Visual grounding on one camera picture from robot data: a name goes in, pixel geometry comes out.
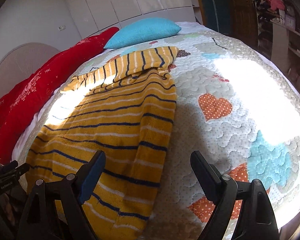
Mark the brown wooden door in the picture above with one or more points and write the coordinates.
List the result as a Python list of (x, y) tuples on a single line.
[(244, 22)]

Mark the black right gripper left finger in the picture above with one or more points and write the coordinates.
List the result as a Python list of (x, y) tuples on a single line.
[(54, 210)]

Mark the red patterned quilt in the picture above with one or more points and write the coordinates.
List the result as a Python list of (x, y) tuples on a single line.
[(18, 107)]

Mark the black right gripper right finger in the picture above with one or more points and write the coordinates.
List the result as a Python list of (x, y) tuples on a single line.
[(256, 216)]

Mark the cluttered white shelf unit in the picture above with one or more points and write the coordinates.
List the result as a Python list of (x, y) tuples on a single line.
[(279, 37)]

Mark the blue knit pillow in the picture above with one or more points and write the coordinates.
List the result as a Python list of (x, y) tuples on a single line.
[(144, 30)]

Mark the pink cloth on shelf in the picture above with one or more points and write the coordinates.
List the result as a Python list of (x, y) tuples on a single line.
[(276, 4)]

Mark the white glossy wardrobe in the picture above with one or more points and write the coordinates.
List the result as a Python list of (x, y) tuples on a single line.
[(94, 16)]

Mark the yellow striped knit sweater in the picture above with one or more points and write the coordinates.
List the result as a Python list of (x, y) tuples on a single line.
[(125, 109)]

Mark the white round headboard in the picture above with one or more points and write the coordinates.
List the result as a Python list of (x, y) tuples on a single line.
[(21, 62)]

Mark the patchwork heart bedspread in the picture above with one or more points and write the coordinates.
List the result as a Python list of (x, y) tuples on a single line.
[(233, 106)]

